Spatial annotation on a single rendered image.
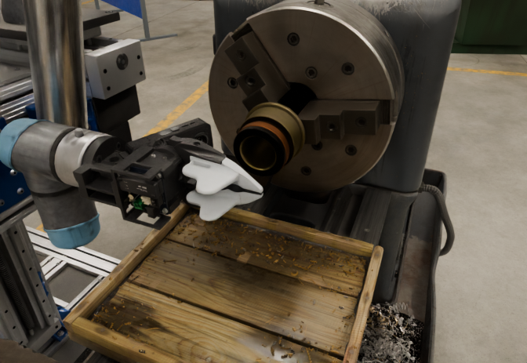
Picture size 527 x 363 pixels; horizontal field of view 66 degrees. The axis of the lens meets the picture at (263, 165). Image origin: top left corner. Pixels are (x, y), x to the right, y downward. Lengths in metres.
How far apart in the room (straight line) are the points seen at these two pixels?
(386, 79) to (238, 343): 0.41
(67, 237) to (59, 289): 1.04
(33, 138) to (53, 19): 0.17
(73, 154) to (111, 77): 0.39
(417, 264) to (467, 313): 0.72
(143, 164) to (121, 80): 0.48
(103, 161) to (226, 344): 0.27
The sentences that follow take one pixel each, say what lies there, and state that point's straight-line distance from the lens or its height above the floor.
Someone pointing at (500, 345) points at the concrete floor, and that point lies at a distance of 1.86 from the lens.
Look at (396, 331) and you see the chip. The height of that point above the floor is 0.56.
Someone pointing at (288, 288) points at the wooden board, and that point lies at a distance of 0.62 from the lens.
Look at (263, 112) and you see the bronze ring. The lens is 0.56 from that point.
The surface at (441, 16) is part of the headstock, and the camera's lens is 0.75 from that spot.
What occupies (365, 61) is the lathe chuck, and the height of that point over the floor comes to 1.17.
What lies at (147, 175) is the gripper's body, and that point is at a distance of 0.45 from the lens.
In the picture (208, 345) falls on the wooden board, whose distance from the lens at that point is 0.57.
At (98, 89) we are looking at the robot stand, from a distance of 0.90.
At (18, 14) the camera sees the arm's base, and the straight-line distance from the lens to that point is 0.99.
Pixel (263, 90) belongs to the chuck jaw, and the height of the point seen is 1.14.
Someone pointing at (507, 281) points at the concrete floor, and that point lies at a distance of 2.12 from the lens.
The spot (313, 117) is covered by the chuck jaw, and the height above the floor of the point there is 1.11.
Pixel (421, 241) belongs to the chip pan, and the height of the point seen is 0.54.
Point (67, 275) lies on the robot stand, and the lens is 1.73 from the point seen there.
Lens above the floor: 1.35
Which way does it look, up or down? 31 degrees down
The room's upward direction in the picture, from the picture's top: straight up
